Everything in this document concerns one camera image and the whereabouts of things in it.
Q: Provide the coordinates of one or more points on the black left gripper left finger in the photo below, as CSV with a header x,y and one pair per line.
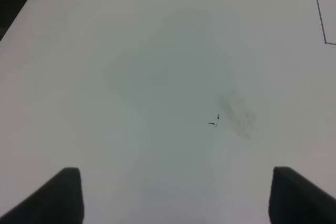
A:
x,y
59,200

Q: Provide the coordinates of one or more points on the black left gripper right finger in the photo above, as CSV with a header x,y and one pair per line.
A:
x,y
294,199

